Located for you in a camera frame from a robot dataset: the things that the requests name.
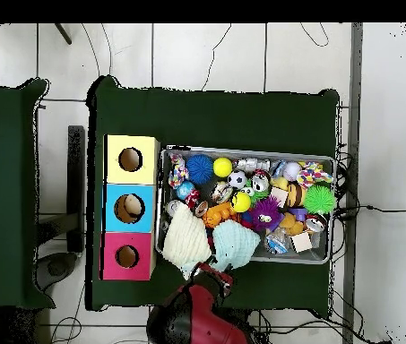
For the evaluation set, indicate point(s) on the mint green waffle cloth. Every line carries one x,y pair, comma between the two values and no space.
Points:
235,244

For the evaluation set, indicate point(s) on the cream yellow waffle cloth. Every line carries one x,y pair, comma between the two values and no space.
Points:
184,240

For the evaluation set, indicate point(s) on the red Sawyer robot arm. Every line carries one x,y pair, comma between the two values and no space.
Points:
188,319

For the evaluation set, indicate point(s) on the wooden box with three holes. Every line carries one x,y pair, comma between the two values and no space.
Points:
145,193

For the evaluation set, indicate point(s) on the clear mesh bin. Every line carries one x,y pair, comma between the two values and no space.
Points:
324,247

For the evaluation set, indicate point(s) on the orange plastic toy block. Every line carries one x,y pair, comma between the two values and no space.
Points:
218,213

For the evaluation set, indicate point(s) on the yellow smiley ball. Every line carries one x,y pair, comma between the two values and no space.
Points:
241,202

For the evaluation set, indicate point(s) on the purple spiky monster toy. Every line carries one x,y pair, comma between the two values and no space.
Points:
265,213

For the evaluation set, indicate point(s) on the small soccer ball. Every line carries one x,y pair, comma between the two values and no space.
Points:
238,179

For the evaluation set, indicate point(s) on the blue spiky rubber ball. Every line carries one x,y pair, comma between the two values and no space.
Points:
200,169

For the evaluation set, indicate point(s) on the green spiky rubber ball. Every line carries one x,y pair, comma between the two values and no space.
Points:
320,199

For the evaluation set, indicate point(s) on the dark green tablecloth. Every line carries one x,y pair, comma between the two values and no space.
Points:
217,115

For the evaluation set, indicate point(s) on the green covered side table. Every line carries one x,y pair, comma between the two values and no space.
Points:
2,193

